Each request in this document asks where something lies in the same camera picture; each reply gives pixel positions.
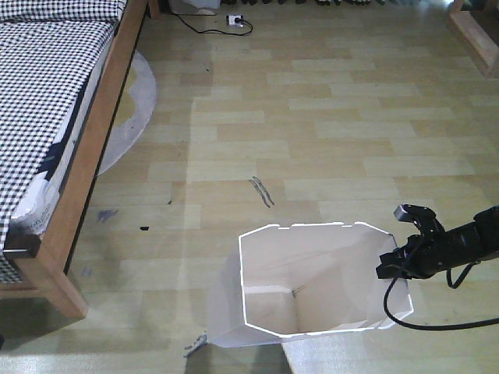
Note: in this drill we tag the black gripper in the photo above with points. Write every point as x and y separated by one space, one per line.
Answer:
416 259

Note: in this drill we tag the white plastic trash bin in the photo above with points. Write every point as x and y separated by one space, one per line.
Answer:
281 284

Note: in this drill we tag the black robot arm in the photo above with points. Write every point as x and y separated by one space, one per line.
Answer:
473 242

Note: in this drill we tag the floor power outlet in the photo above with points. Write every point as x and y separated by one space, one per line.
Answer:
235 20

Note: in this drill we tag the round grey rug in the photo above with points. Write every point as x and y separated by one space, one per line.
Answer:
134 111

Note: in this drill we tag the black white checkered bedding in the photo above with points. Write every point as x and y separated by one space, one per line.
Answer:
48 51

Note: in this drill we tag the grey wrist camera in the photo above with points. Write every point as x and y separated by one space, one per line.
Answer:
413 213

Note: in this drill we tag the wooden bed frame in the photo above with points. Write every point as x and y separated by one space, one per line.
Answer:
42 260

